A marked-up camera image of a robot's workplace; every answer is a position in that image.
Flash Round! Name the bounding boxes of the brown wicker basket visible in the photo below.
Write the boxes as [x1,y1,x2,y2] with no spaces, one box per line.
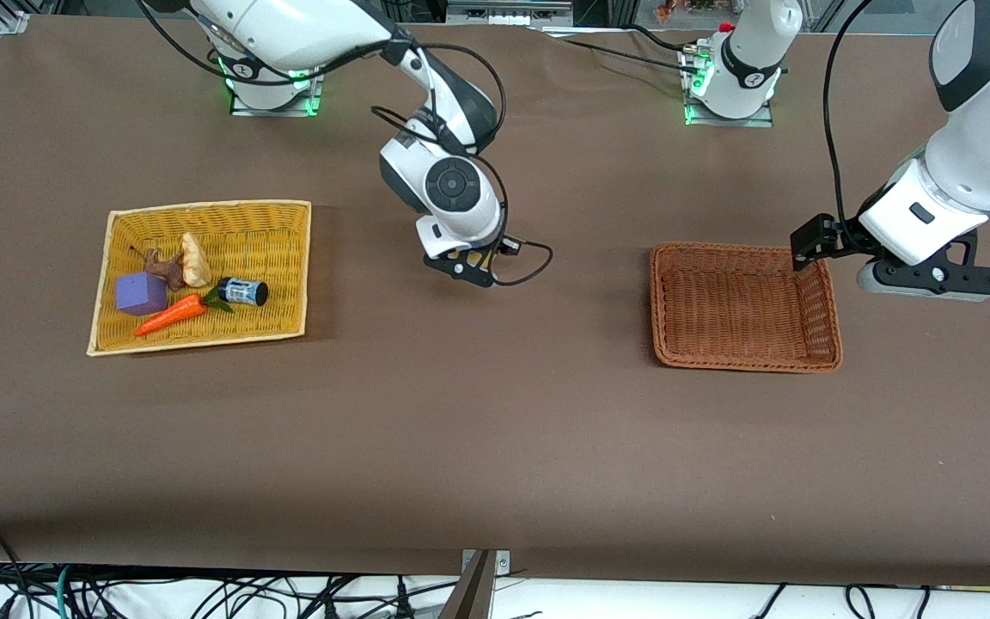
[650,242,844,374]

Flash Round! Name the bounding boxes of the yellow wicker basket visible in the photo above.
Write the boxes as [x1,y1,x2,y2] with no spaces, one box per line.
[86,199,313,357]

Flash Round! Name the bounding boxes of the grey electronics box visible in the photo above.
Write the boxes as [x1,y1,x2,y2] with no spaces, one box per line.
[446,0,573,27]

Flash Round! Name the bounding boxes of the colourful background clutter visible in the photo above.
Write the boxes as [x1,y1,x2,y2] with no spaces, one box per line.
[654,0,736,21]

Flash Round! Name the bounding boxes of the tan toy bread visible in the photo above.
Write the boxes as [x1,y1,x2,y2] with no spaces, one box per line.
[180,232,213,289]

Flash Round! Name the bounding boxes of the brown toy lion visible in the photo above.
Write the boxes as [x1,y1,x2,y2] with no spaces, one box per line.
[129,245,188,291]

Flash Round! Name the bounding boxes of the orange toy carrot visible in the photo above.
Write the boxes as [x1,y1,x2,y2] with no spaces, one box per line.
[134,288,234,338]

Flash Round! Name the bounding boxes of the purple foam cube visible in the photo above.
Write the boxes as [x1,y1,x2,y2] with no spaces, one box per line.
[114,272,169,317]

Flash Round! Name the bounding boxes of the dark metal bar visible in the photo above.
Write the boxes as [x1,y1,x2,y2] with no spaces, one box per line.
[437,550,496,619]

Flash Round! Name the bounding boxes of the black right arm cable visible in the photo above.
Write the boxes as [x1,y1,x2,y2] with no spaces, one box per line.
[136,0,554,287]

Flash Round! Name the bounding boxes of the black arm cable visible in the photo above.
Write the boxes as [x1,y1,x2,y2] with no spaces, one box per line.
[822,0,878,229]
[136,0,554,287]

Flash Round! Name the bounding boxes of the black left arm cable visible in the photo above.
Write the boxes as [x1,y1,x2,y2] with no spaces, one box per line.
[822,0,878,229]

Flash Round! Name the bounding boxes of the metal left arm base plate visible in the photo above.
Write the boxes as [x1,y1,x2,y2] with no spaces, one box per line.
[682,99,775,128]

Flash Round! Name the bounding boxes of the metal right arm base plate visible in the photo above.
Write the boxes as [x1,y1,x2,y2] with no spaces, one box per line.
[229,76,324,117]

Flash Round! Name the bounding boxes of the black base cable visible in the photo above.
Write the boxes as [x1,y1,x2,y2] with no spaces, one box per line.
[628,23,698,54]
[547,33,694,71]

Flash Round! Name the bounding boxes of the small metal table bracket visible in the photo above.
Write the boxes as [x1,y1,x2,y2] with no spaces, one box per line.
[461,550,511,579]

